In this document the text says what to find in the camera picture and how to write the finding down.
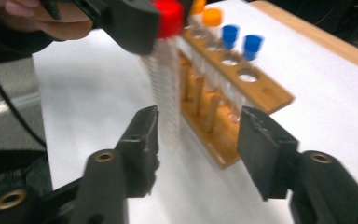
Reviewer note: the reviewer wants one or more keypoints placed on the wooden test tube rack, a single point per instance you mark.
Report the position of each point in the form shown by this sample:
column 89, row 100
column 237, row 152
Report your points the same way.
column 267, row 91

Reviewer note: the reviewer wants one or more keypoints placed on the blue cap test tube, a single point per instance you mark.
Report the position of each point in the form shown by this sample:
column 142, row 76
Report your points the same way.
column 230, row 34
column 251, row 45

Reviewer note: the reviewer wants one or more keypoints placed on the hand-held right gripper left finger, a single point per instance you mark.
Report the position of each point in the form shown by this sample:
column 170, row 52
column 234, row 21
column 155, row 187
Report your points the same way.
column 140, row 149

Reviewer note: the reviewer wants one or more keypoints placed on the orange cap test tube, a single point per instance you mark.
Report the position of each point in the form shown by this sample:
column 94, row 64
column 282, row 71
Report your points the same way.
column 198, row 6
column 213, row 17

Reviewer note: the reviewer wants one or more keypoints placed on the red cap test tube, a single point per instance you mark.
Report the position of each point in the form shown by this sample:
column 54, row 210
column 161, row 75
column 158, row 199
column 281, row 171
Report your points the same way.
column 167, row 18

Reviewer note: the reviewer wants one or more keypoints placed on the grey metal rail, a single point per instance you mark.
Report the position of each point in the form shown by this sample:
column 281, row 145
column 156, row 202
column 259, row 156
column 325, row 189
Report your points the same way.
column 0, row 107

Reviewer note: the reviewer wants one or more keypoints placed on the white table cover sheet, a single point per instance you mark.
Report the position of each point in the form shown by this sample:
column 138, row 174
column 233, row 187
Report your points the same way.
column 90, row 93

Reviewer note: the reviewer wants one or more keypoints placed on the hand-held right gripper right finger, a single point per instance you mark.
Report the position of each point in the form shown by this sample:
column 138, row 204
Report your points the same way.
column 267, row 152

